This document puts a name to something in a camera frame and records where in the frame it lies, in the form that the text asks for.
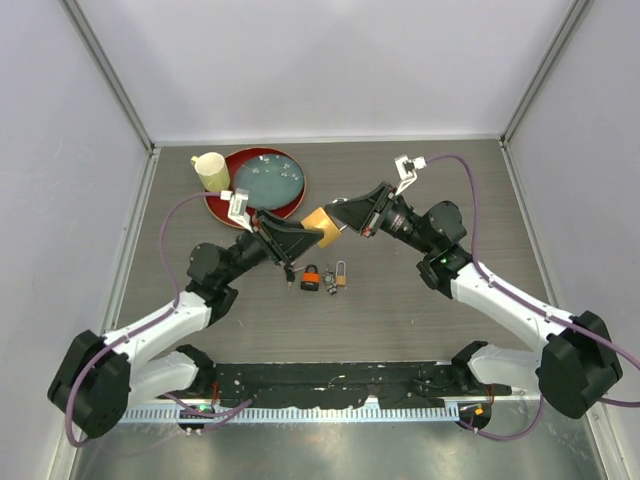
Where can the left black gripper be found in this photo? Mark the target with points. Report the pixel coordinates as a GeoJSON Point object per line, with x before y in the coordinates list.
{"type": "Point", "coordinates": [286, 240]}

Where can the yellow ceramic mug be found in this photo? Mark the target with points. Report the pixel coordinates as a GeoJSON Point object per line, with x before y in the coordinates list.
{"type": "Point", "coordinates": [211, 168]}

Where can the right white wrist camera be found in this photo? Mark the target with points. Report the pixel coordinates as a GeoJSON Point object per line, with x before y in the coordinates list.
{"type": "Point", "coordinates": [407, 169]}

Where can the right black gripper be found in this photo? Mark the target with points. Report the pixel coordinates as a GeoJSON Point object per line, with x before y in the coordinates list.
{"type": "Point", "coordinates": [363, 213]}

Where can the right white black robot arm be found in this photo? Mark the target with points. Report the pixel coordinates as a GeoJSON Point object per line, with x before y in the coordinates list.
{"type": "Point", "coordinates": [568, 360]}

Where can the blue-grey ceramic plate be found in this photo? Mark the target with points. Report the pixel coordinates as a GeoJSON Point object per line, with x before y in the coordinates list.
{"type": "Point", "coordinates": [272, 180]}

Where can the keys with grey charm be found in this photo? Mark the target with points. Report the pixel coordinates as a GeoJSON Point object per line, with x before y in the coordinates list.
{"type": "Point", "coordinates": [329, 279]}

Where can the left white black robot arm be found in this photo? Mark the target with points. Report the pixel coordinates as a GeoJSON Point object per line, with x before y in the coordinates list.
{"type": "Point", "coordinates": [101, 376]}

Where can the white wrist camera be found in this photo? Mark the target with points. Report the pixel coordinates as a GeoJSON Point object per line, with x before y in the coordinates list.
{"type": "Point", "coordinates": [237, 207]}
{"type": "Point", "coordinates": [407, 169]}

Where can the orange black padlock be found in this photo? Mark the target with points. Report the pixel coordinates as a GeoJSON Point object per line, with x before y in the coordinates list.
{"type": "Point", "coordinates": [310, 280]}

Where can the small brass padlock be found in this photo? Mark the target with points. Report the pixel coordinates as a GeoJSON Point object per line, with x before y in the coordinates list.
{"type": "Point", "coordinates": [341, 273]}

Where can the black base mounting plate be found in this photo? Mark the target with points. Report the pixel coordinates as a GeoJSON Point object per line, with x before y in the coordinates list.
{"type": "Point", "coordinates": [339, 385]}

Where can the large brass padlock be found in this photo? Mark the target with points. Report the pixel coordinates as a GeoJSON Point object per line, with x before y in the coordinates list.
{"type": "Point", "coordinates": [319, 219]}

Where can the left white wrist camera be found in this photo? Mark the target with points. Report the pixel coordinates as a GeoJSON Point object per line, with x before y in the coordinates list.
{"type": "Point", "coordinates": [237, 207]}

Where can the black-headed key bunch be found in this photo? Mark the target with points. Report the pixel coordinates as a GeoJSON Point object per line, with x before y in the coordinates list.
{"type": "Point", "coordinates": [290, 274]}

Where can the white slotted cable duct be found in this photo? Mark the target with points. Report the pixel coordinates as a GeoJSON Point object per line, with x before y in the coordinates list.
{"type": "Point", "coordinates": [370, 412]}

